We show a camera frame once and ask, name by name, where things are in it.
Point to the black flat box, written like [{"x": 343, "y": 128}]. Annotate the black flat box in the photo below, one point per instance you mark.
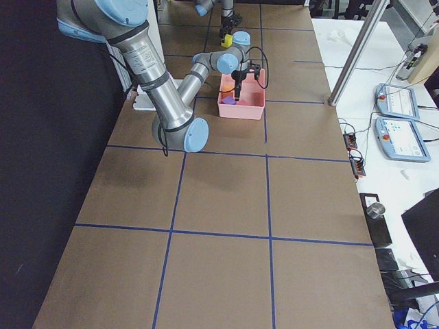
[{"x": 377, "y": 227}]

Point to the aluminium frame post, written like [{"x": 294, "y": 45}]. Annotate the aluminium frame post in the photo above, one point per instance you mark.
[{"x": 365, "y": 33}]

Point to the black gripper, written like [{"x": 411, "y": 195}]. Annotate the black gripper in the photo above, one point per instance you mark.
[
  {"x": 228, "y": 22},
  {"x": 239, "y": 75}
]

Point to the teach pendant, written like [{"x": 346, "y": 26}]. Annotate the teach pendant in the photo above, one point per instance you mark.
[
  {"x": 400, "y": 140},
  {"x": 397, "y": 101}
]

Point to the upper teach pendant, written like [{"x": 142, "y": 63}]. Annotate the upper teach pendant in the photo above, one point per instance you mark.
[{"x": 397, "y": 101}]

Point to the black connector box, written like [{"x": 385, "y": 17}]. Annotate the black connector box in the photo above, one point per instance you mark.
[
  {"x": 357, "y": 165},
  {"x": 349, "y": 135}
]

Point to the red foam block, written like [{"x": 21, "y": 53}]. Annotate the red foam block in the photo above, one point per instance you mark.
[{"x": 243, "y": 102}]

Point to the orange foam block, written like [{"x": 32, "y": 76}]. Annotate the orange foam block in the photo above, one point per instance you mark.
[{"x": 227, "y": 92}]

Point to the lower teach pendant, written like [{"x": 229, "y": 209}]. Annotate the lower teach pendant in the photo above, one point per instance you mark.
[{"x": 400, "y": 140}]

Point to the pink plastic bin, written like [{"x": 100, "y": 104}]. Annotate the pink plastic bin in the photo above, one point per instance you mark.
[{"x": 251, "y": 101}]

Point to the left black connector box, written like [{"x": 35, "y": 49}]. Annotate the left black connector box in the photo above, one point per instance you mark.
[{"x": 357, "y": 165}]

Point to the black monitor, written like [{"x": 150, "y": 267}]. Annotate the black monitor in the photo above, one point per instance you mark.
[{"x": 421, "y": 223}]

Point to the silver metal cup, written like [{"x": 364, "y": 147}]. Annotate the silver metal cup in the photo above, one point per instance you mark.
[{"x": 375, "y": 210}]

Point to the yellow foam block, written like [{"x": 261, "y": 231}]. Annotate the yellow foam block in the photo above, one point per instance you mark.
[{"x": 227, "y": 41}]

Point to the purple foam block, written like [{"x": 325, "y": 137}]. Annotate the purple foam block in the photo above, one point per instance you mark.
[{"x": 228, "y": 100}]

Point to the right black connector box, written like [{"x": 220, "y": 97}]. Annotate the right black connector box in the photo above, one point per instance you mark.
[{"x": 349, "y": 135}]

